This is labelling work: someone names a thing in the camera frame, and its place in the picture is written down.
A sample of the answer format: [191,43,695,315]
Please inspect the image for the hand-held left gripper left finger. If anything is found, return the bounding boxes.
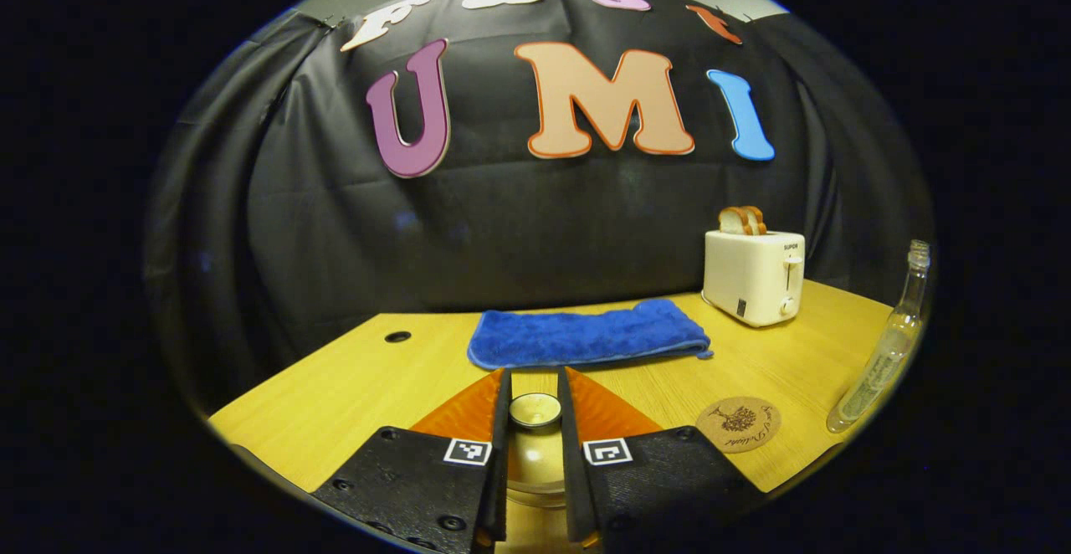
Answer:
[311,367,513,554]

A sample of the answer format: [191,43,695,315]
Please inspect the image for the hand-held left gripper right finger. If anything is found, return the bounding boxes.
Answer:
[558,366,766,553]

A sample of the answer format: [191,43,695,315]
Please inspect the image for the round cork coaster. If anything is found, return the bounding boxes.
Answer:
[695,396,782,454]

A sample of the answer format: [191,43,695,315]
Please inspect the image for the cream teacup lid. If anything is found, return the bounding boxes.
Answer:
[506,392,570,509]

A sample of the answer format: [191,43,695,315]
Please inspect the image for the clear water bottle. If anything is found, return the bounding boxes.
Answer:
[827,239,932,434]

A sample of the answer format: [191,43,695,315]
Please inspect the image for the blue towel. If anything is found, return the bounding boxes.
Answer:
[467,299,715,371]

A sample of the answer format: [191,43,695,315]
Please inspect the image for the white toaster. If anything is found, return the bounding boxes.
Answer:
[701,230,806,328]

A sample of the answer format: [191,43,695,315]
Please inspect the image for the black backdrop cloth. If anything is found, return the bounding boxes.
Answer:
[146,0,934,413]

